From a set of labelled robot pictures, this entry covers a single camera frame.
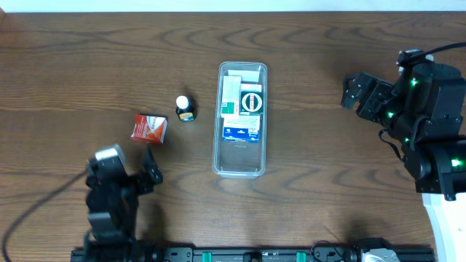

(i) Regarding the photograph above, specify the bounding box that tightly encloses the clear plastic container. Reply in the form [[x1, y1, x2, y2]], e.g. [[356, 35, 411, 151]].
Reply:
[[213, 62, 268, 179]]

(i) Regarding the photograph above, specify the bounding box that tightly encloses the blue Kool Fever box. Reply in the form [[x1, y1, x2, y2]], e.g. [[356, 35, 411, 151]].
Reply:
[[222, 116, 261, 143]]

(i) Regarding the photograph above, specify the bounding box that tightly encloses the white green medicine box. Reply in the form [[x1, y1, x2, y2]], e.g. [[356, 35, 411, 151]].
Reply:
[[221, 76, 242, 119]]

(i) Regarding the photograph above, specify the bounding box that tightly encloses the green Zam-Buk box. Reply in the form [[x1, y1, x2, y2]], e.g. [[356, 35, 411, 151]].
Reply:
[[240, 91, 264, 116]]

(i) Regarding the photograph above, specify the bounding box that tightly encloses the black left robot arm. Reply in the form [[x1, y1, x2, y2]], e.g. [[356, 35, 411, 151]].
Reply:
[[71, 144, 163, 262]]

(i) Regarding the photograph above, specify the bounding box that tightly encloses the red Panadol box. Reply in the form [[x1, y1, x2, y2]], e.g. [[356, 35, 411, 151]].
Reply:
[[130, 114, 168, 144]]

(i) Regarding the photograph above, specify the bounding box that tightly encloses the dark Woods syrup bottle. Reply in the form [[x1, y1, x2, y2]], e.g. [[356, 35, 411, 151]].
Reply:
[[175, 95, 197, 122]]

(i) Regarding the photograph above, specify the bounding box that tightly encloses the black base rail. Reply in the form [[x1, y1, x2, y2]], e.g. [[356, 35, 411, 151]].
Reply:
[[70, 238, 436, 262]]

